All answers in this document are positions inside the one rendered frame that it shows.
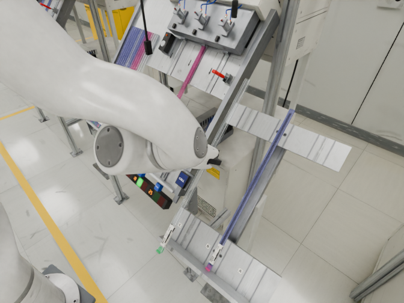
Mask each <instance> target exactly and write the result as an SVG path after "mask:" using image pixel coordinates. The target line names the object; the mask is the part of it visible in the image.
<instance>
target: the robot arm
mask: <svg viewBox="0 0 404 303"><path fill-rule="evenodd" d="M0 83H2V84H4V85H5V86H6V87H8V88H9V89H11V90H13V91H14V92H15V93H17V94H18V95H20V96H21V97H23V98H24V99H26V100H27V101H29V102H30V103H32V104H33V105H35V106H37V107H39V108H40V109H42V110H44V111H46V112H48V113H50V114H53V115H57V116H60V117H67V118H78V119H83V120H90V121H96V122H100V123H103V124H102V125H101V126H100V127H99V130H98V131H97V133H96V136H95V139H94V157H95V160H96V162H97V164H98V166H99V168H100V169H101V170H102V171H103V172H105V173H107V174H109V175H125V174H145V173H165V172H167V173H170V172H175V171H179V170H182V169H188V168H193V169H209V168H212V165H210V164H214V165H219V166H220V164H221V162H222V161H221V160H220V159H218V156H219V154H218V153H219V150H218V149H216V148H214V147H212V146H211V145H209V144H208V143H207V138H206V135H205V133H204V130H203V129H202V127H201V126H200V124H199V122H198V121H197V120H196V118H195V117H194V116H193V115H192V113H191V112H190V110H189V109H188V108H187V107H186V106H185V105H184V103H183V102H182V101H181V100H180V99H179V98H178V97H177V96H176V95H175V94H174V93H173V92H172V91H171V90H170V89H169V88H167V87H166V86H165V85H163V84H162V83H160V82H159V81H157V80H155V79H153V78H151V77H149V76H148V75H145V74H143V73H141V72H138V71H136V70H133V69H130V68H127V67H124V66H120V65H118V64H113V63H109V62H106V61H103V60H100V59H97V58H95V57H93V56H92V55H90V54H89V53H87V52H86V51H84V50H83V48H81V47H80V45H78V44H77V42H75V41H74V39H72V38H71V36H70V35H69V34H68V33H67V32H66V31H65V30H64V29H63V28H62V27H61V26H60V25H59V24H58V23H57V22H56V21H55V19H54V18H53V17H52V16H51V15H50V14H49V13H48V12H47V11H46V10H45V9H44V8H43V7H42V6H41V5H40V4H39V3H38V2H37V1H36V0H0ZM0 303H81V292H80V290H79V286H78V285H77V283H76V281H75V280H74V279H73V278H71V277H70V276H68V275H65V274H59V273H55V274H47V275H43V274H42V273H41V272H40V271H39V270H38V269H36V268H35V267H34V266H33V265H32V264H30V262H29V261H27V260H26V259H25V258H24V257H22V256H21V255H20V253H19V250H18V248H17V244H16V240H15V236H14V233H13V229H12V227H11V224H10V220H9V218H8V215H7V213H6V211H5V209H4V207H3V205H2V203H1V202H0Z"/></svg>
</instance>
